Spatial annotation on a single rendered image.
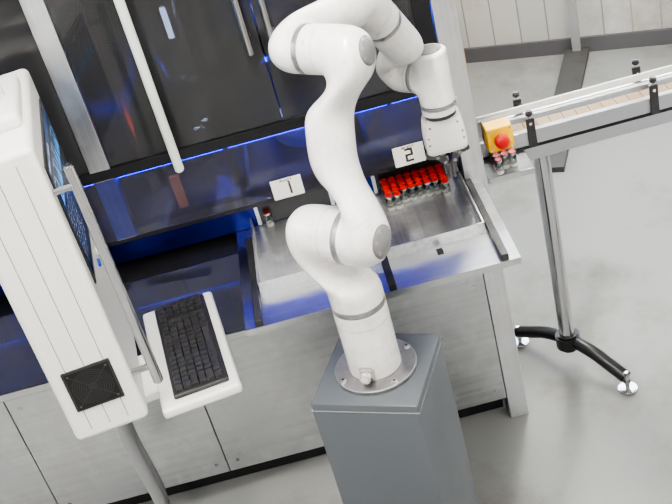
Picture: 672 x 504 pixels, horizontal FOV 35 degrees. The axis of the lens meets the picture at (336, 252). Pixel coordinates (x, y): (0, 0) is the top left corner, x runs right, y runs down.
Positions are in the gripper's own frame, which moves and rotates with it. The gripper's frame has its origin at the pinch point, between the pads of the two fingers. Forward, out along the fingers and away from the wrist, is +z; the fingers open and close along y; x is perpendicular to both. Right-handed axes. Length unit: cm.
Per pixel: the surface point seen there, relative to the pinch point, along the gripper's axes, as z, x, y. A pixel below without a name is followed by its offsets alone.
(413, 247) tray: 20.7, -1.9, 13.2
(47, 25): -51, -28, 85
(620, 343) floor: 111, -49, -50
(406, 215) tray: 22.2, -20.4, 11.9
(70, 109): -29, -28, 88
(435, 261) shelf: 22.4, 4.3, 9.0
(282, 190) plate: 9, -28, 43
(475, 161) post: 15.9, -27.9, -10.2
